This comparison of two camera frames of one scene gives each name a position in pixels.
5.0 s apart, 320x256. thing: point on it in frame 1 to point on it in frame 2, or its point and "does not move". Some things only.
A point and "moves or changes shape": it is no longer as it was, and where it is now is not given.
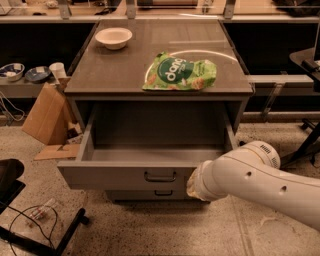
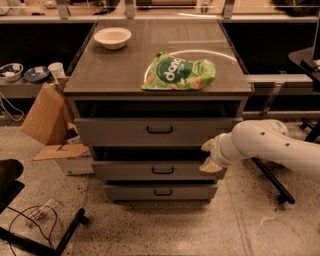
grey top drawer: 148,146 moves or changes shape
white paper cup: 58,70 does not move
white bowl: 114,38 does not move
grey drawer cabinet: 156,98 does not move
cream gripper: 202,182 to 216,152
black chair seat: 10,170 does not move
